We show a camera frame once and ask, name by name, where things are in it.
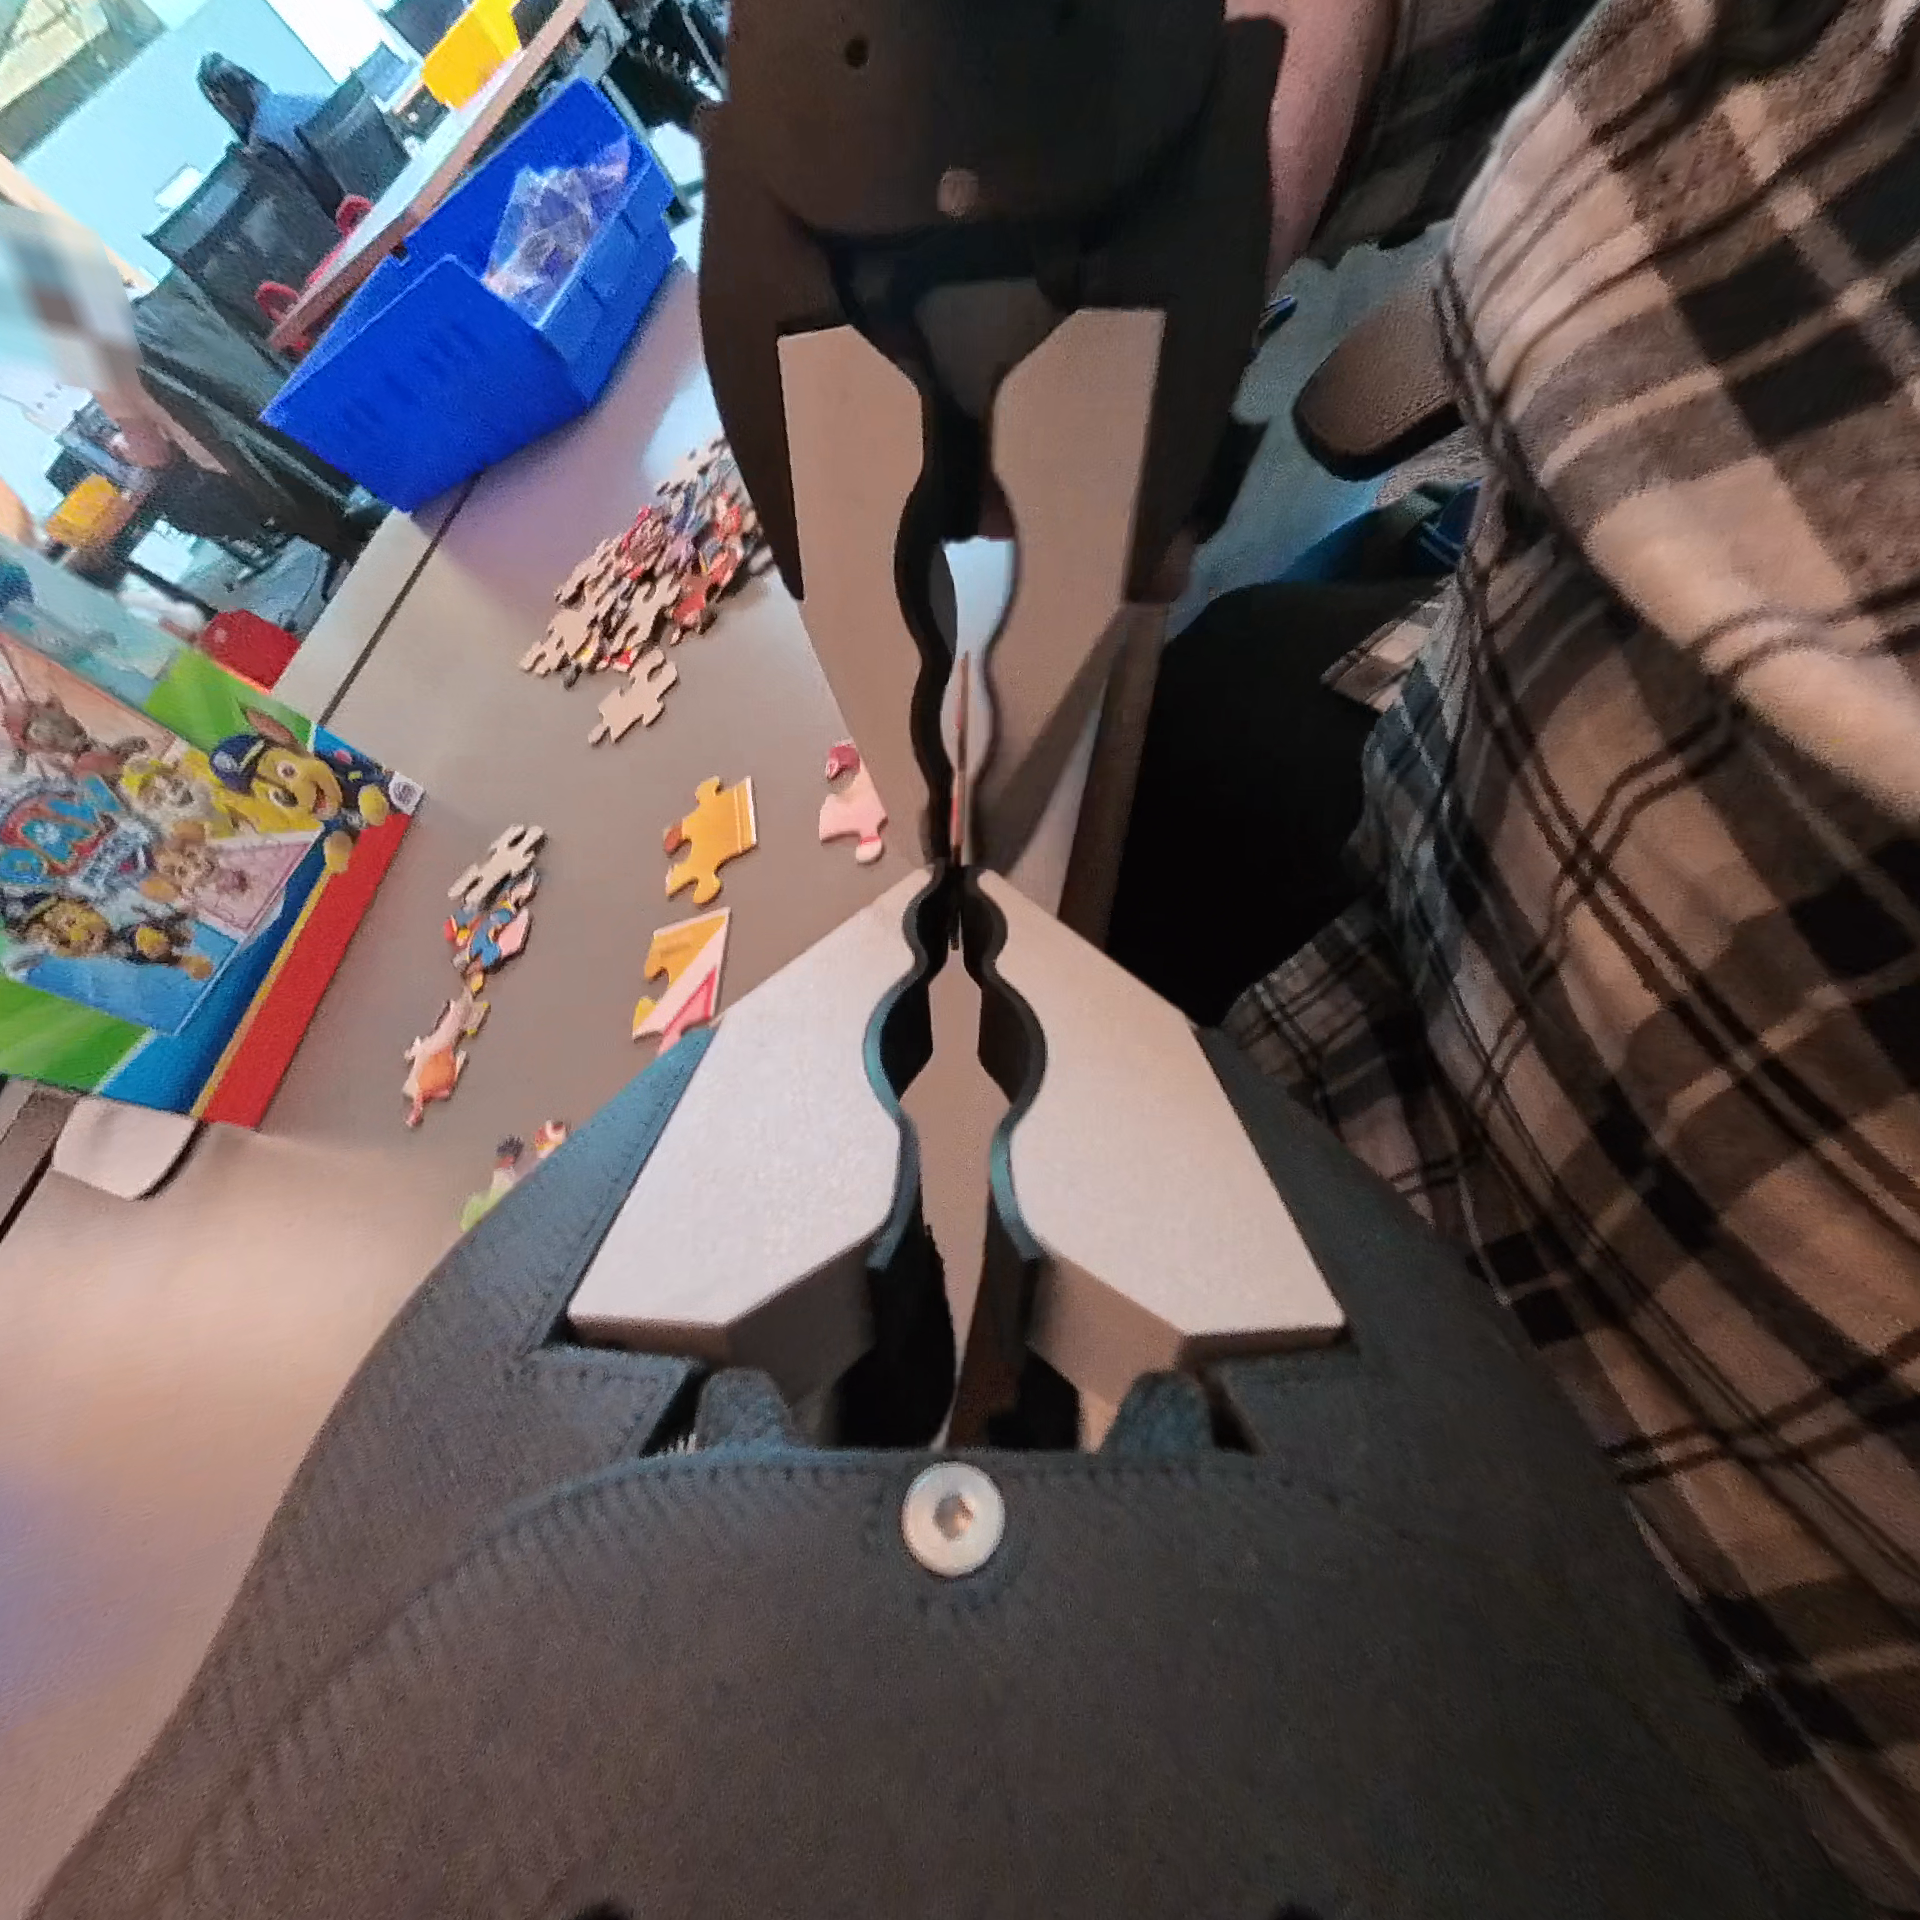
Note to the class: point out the person's right hand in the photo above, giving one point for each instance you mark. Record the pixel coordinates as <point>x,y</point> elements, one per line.
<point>1328,106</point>

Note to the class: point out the pile of puzzle pieces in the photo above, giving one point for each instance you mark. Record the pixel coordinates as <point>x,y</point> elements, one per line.
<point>646,585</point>

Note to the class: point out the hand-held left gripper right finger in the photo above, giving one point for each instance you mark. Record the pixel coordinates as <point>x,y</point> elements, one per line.
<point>1172,1185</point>

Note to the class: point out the person's plaid shirt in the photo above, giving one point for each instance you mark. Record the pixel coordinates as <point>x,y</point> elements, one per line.
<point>1650,901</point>

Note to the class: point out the brown background desk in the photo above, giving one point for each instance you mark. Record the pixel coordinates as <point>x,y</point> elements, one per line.
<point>436,167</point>

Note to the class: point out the grey mesh office chair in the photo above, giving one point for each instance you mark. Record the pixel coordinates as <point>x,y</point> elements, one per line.
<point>1372,389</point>

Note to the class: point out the large yellow plastic bin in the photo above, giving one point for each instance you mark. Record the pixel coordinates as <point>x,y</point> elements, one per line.
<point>474,45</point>

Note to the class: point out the blue paw print puzzle piece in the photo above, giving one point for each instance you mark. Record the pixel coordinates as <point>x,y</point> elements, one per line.
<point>494,942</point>

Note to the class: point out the plain orange puzzle piece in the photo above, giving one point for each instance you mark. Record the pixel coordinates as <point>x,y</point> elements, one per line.
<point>713,839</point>

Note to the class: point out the blue plastic bin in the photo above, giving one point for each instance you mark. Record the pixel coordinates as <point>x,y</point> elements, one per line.
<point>422,359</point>

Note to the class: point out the colourful cardboard puzzle box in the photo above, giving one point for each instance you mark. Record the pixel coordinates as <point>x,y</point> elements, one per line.
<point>150,839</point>

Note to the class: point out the green white puzzle piece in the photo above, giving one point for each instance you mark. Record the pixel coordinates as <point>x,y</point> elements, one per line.
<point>503,1185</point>

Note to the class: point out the clear plastic bag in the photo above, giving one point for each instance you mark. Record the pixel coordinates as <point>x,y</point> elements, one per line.
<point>556,225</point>

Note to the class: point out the orange white puzzle piece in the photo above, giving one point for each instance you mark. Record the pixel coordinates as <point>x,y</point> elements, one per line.
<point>441,1058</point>

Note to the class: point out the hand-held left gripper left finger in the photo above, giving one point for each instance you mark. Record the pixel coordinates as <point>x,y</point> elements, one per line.
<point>750,1185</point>

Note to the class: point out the orange striped puzzle piece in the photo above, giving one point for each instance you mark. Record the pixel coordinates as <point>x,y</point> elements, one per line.
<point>682,974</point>

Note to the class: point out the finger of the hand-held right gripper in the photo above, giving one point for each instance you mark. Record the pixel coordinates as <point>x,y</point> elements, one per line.
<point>1072,495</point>
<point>848,495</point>

